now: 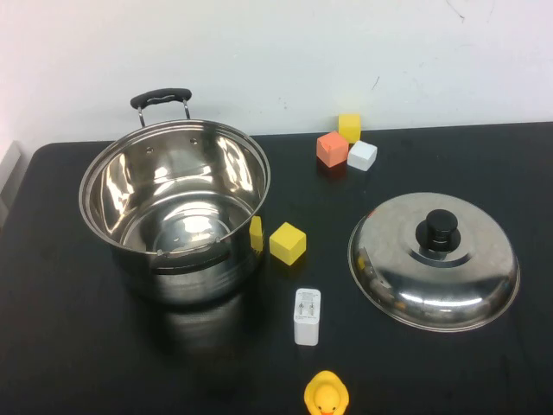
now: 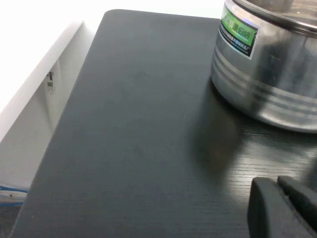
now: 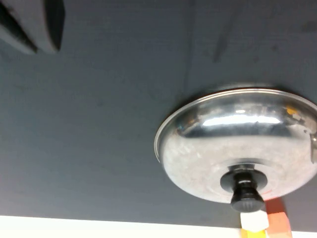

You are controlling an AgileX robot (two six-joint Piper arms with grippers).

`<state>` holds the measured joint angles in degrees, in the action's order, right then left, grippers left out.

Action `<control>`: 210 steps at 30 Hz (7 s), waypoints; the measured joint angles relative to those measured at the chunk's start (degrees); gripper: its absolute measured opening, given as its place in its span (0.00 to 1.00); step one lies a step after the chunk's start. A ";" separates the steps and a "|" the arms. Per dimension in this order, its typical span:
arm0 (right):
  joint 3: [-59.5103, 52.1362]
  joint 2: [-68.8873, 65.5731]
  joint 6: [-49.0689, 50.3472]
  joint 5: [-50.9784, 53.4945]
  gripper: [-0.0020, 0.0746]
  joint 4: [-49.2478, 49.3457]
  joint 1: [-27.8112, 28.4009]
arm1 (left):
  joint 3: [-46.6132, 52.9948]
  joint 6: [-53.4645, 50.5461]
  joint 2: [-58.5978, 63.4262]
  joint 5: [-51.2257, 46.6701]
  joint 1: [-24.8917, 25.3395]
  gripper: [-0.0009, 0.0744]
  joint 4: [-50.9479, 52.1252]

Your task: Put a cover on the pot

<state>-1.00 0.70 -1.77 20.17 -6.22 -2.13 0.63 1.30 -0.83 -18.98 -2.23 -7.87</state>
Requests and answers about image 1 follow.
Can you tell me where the stainless steel lid black knob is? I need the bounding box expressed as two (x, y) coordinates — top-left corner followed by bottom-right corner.
(347, 192), (522, 334)

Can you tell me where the yellow cube block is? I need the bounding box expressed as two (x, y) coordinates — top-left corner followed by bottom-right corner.
(337, 112), (363, 144)
(269, 221), (308, 266)

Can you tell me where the orange cube block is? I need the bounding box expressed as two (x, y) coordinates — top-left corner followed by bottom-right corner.
(315, 131), (350, 169)

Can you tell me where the white cube block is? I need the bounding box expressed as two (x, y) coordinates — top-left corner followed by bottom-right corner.
(346, 140), (378, 172)

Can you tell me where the yellow rubber duck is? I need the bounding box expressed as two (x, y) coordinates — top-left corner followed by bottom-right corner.
(303, 370), (352, 415)

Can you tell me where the white wall charger plug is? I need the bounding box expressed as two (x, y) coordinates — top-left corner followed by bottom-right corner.
(293, 288), (322, 347)

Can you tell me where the stainless steel pot black handle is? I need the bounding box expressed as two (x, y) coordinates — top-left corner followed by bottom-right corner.
(79, 88), (272, 306)

